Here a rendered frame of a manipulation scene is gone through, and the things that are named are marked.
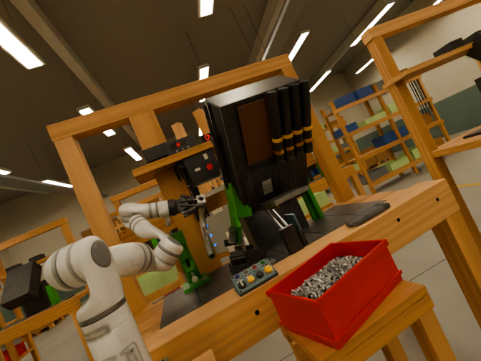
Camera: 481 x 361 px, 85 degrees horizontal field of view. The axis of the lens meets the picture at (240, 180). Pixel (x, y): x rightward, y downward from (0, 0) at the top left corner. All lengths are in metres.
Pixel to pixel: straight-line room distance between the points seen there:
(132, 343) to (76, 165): 1.11
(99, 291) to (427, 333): 0.78
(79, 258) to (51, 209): 11.88
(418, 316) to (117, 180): 11.32
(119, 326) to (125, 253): 0.20
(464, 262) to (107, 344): 1.35
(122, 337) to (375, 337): 0.56
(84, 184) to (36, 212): 11.18
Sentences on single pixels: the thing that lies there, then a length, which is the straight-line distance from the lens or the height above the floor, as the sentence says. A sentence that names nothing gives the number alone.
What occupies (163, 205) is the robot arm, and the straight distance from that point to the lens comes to 1.21.
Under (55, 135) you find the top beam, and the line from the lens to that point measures 1.66.
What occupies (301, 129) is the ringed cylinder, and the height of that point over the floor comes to 1.34.
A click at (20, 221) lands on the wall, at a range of 12.98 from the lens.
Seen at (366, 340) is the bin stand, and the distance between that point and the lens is 0.77.
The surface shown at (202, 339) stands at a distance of 0.95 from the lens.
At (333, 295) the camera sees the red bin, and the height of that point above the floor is 0.90.
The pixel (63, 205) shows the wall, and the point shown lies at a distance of 12.31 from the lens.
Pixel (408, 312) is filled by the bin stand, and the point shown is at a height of 0.77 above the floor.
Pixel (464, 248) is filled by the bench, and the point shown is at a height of 0.61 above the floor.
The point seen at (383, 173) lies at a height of 0.31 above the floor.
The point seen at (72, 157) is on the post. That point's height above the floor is 1.74.
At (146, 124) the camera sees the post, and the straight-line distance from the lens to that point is 1.59.
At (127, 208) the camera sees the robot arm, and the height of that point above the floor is 1.35.
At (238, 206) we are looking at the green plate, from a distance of 1.15.
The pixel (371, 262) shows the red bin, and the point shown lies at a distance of 0.81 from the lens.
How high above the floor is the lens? 1.21
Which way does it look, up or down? 3 degrees up
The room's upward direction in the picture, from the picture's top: 25 degrees counter-clockwise
